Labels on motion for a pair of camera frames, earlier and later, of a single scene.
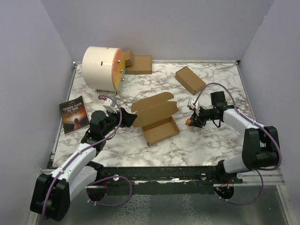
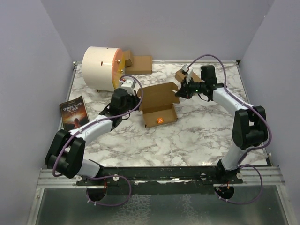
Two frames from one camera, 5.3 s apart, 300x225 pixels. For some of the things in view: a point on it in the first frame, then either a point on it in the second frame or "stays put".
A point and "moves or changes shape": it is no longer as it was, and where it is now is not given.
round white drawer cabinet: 104,68 stays put
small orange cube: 188,121 to 160,120
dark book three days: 75,115 stays put
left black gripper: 127,119 to 135,98
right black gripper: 195,116 to 184,92
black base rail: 165,180 stays put
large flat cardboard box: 141,65 stays put
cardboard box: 154,116 moves or changes shape
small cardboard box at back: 128,57 stays put
